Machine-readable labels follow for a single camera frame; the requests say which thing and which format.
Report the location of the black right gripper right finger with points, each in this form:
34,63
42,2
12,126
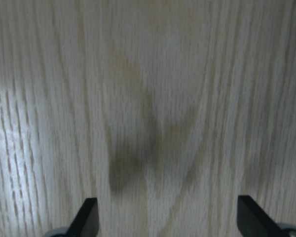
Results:
253,221

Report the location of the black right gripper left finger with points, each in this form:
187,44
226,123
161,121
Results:
85,223

